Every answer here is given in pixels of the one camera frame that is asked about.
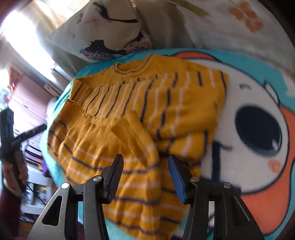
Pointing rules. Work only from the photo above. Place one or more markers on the beige bed headboard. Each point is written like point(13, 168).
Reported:
point(161, 21)

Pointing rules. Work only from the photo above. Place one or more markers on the teal cartoon fleece blanket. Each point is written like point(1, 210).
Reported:
point(253, 146)

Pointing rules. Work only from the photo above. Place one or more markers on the white floral leaf pillow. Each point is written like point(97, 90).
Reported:
point(243, 27)

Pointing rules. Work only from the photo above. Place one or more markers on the unicorn face pillow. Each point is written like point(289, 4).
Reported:
point(101, 31)

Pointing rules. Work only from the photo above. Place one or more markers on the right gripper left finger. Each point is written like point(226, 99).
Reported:
point(58, 220)

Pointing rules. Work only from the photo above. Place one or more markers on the person's left hand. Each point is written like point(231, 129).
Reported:
point(15, 173)

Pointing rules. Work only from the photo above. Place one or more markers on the pink drawer cabinet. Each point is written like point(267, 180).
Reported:
point(29, 103)

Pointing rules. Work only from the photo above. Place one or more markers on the yellow striped knit sweater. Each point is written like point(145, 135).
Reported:
point(145, 111)

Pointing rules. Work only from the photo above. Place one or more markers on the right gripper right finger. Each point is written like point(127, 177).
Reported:
point(232, 218)

